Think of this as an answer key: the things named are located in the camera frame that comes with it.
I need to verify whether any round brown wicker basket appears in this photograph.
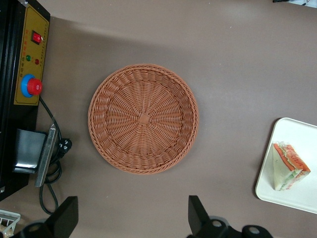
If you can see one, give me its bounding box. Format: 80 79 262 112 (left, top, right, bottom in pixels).
87 63 200 176

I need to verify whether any black machine yellow control panel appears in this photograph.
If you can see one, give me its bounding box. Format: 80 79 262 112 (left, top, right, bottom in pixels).
0 0 59 202

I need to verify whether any triangle sandwich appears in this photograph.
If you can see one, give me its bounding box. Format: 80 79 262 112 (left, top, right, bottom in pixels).
272 140 312 192

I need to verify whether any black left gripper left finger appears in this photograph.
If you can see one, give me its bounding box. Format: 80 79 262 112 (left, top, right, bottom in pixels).
46 196 79 238

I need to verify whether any white wire basket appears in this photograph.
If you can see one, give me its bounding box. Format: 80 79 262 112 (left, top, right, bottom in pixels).
0 209 22 238

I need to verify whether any black power cable with plug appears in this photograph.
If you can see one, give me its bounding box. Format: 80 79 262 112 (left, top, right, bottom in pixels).
39 96 73 215

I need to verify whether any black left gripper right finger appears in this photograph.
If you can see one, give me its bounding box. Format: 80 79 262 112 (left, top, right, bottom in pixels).
187 195 211 236

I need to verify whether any cream plastic tray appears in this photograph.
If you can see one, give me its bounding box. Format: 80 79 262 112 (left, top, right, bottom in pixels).
255 117 317 215

